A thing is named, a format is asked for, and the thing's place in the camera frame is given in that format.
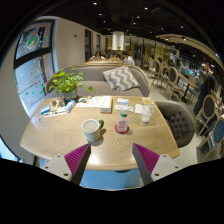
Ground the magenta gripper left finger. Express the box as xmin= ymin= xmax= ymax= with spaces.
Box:
xmin=64 ymin=144 xmax=91 ymax=185

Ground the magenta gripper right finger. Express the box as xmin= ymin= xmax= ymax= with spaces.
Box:
xmin=132 ymin=143 xmax=159 ymax=185

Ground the clear plastic water bottle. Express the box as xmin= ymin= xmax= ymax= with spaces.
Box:
xmin=117 ymin=105 xmax=129 ymax=129

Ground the white ceramic mug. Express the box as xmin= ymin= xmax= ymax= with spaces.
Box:
xmin=82 ymin=119 xmax=104 ymax=142

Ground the red round coaster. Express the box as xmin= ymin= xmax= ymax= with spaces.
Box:
xmin=114 ymin=124 xmax=129 ymax=134

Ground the dark tufted armchair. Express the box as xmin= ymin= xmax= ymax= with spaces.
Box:
xmin=156 ymin=102 xmax=195 ymax=148

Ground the blue white small box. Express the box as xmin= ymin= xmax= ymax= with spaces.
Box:
xmin=65 ymin=100 xmax=76 ymax=113

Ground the open white booklet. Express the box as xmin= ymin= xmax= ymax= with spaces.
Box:
xmin=76 ymin=96 xmax=104 ymax=108

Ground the blue card pack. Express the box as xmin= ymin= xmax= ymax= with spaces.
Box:
xmin=40 ymin=105 xmax=50 ymax=115

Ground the white tissue box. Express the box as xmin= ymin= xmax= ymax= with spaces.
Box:
xmin=100 ymin=96 xmax=112 ymax=113

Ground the green potted plant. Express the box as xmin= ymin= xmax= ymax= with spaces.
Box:
xmin=46 ymin=67 xmax=85 ymax=101

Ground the grey curved sofa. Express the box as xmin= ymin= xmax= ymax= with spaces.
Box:
xmin=45 ymin=63 xmax=152 ymax=98

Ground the grey chevron cushion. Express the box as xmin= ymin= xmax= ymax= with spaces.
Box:
xmin=103 ymin=66 xmax=140 ymax=92

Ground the wooden dining chair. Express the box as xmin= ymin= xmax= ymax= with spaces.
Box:
xmin=166 ymin=67 xmax=183 ymax=99

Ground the white column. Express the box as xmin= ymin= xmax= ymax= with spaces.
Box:
xmin=112 ymin=31 xmax=125 ymax=50

